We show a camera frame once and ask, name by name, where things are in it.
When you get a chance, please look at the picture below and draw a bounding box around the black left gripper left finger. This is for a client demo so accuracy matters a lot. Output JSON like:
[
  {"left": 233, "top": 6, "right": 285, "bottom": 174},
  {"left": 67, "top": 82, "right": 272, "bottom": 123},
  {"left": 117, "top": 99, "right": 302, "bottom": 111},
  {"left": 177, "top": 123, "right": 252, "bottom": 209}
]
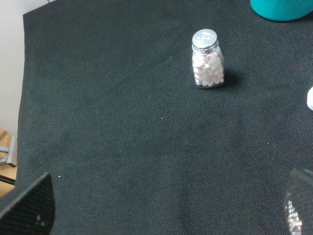
[{"left": 0, "top": 172, "right": 55, "bottom": 235}]

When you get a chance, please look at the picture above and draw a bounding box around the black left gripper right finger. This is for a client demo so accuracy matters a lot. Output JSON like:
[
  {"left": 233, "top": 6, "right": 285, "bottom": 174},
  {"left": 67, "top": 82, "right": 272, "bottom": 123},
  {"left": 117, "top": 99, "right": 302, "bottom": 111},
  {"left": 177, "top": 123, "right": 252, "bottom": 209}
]
[{"left": 284, "top": 168, "right": 313, "bottom": 235}]

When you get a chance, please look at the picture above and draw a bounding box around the white rounded plastic case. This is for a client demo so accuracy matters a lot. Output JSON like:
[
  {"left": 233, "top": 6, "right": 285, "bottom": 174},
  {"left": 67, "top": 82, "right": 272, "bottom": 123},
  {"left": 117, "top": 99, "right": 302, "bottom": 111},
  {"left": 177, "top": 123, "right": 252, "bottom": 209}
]
[{"left": 307, "top": 87, "right": 313, "bottom": 110}]

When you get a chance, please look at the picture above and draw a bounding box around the black table cloth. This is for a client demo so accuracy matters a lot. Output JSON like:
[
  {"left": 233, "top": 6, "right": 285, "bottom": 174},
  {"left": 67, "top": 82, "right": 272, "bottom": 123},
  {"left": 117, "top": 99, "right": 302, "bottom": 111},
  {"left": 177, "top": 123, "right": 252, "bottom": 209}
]
[{"left": 17, "top": 0, "right": 313, "bottom": 235}]

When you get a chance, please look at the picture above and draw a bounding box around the glass bottle of candies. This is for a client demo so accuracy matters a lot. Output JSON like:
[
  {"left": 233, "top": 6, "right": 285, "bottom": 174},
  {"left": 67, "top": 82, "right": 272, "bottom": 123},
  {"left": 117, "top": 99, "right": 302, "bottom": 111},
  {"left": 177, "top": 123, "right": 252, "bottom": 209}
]
[{"left": 192, "top": 29, "right": 225, "bottom": 89}]

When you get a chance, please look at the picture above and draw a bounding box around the grey metal frame leg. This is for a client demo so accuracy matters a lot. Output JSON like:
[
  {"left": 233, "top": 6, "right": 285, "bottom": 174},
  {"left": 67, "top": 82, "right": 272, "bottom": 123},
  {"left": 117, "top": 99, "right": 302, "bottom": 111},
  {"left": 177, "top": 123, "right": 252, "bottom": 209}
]
[{"left": 0, "top": 137, "right": 17, "bottom": 167}]

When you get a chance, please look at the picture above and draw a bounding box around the teal saucepan with handle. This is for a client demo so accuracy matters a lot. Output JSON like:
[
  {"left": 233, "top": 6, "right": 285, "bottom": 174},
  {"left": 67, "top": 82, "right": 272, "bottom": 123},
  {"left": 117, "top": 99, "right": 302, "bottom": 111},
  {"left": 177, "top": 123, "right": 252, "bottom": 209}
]
[{"left": 250, "top": 0, "right": 313, "bottom": 22}]

